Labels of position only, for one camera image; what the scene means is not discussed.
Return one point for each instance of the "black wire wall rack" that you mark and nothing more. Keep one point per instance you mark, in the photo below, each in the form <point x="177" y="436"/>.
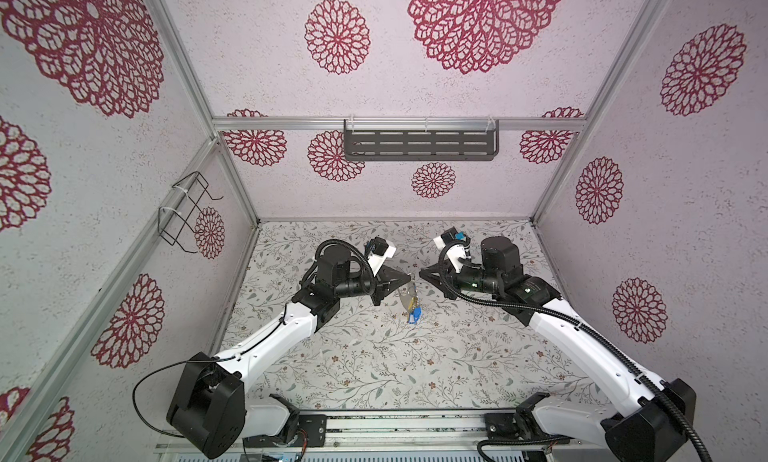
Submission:
<point x="175" y="221"/>

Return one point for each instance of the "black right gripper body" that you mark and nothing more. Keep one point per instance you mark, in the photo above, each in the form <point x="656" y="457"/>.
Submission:
<point x="471" y="280"/>

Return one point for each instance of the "keyring bunch with blue tags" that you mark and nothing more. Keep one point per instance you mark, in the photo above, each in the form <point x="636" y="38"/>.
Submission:
<point x="410" y="302"/>

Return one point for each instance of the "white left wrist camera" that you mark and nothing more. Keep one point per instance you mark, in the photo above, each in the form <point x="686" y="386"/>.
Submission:
<point x="377" y="251"/>

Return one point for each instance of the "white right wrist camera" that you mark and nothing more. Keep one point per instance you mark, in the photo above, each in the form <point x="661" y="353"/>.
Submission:
<point x="456" y="248"/>

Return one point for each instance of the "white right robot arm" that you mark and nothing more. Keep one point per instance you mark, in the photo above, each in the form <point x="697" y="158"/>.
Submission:
<point x="648" y="419"/>

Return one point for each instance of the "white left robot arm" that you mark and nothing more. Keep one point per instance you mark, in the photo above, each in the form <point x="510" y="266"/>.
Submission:
<point x="211" y="408"/>

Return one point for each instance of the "grey slotted wall shelf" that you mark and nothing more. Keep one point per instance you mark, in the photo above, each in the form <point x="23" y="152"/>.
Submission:
<point x="458" y="143"/>

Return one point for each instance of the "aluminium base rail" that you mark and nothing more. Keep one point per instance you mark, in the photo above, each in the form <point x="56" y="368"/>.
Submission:
<point x="393" y="435"/>

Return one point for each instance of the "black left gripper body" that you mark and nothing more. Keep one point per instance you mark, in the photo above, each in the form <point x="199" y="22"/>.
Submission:
<point x="370" y="287"/>

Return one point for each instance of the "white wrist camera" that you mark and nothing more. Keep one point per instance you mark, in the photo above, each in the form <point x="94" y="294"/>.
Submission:
<point x="377" y="251"/>
<point x="456" y="248"/>

